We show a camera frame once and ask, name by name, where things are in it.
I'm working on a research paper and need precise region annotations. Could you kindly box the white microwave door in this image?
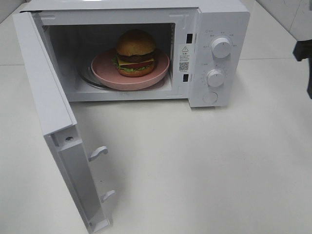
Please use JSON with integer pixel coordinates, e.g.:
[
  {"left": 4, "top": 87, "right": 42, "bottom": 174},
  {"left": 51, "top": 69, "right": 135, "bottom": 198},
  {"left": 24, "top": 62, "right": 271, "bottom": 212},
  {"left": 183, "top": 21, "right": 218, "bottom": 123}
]
[{"left": 13, "top": 12, "right": 116, "bottom": 234}]

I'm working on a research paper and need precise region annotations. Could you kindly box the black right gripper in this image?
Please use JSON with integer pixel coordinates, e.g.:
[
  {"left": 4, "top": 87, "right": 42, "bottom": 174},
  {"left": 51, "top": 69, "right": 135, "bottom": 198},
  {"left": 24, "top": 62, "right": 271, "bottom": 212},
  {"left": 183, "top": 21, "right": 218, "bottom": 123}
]
[{"left": 293, "top": 39, "right": 312, "bottom": 99}]

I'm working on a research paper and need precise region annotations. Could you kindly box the lower white microwave knob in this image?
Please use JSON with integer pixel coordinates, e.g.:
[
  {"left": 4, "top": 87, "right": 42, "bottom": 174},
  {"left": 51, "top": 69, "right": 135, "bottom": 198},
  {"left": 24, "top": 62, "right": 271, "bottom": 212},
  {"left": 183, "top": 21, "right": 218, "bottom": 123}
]
[{"left": 207, "top": 69, "right": 226, "bottom": 87}]

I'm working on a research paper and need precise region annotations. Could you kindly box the upper white microwave knob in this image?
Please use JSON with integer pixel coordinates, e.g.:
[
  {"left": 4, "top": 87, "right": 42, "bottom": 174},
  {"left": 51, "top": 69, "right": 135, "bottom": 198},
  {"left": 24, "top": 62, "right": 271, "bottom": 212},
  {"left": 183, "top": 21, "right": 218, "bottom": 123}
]
[{"left": 211, "top": 36, "right": 232, "bottom": 59}]

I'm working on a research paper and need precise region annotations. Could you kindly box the white microwave knob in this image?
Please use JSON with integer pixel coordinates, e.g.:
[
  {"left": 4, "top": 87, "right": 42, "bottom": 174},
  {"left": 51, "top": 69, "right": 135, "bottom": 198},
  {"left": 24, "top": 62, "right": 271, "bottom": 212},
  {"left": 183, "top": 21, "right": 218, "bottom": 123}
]
[
  {"left": 207, "top": 69, "right": 226, "bottom": 87},
  {"left": 211, "top": 36, "right": 232, "bottom": 59}
]

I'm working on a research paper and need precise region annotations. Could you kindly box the pink round plate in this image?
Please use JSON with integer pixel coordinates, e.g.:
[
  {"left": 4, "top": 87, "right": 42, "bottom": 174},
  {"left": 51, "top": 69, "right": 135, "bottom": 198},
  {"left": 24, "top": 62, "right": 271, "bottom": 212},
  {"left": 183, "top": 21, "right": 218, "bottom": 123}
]
[{"left": 91, "top": 49, "right": 170, "bottom": 91}]

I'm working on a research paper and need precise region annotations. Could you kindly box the glass microwave turntable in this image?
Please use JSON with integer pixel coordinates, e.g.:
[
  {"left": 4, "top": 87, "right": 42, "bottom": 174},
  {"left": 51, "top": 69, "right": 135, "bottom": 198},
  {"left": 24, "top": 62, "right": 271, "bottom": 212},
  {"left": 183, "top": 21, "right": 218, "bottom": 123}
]
[{"left": 78, "top": 66, "right": 107, "bottom": 89}]

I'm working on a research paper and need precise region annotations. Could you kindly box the white microwave oven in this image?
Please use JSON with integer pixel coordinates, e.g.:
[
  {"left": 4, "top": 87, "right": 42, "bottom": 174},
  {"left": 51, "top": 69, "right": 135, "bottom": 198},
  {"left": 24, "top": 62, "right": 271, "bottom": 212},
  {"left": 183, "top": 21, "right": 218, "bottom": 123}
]
[{"left": 19, "top": 0, "right": 250, "bottom": 107}]

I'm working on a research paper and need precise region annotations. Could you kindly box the round door release button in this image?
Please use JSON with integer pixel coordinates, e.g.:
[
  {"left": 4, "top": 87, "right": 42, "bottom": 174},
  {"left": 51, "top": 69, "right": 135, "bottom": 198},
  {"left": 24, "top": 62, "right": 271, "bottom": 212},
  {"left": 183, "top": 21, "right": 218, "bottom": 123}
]
[{"left": 203, "top": 92, "right": 218, "bottom": 104}]

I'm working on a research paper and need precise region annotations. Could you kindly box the burger with sesame bun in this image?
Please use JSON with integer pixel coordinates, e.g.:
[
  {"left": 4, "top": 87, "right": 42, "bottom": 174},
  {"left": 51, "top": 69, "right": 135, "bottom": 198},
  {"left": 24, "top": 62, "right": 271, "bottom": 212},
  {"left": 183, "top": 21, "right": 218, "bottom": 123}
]
[{"left": 113, "top": 29, "right": 156, "bottom": 77}]

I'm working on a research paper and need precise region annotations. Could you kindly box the warning label sticker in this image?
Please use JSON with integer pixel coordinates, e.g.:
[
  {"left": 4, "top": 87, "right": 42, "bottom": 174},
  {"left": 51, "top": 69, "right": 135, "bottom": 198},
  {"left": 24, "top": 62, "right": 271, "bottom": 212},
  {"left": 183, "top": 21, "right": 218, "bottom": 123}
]
[{"left": 178, "top": 44, "right": 191, "bottom": 72}]

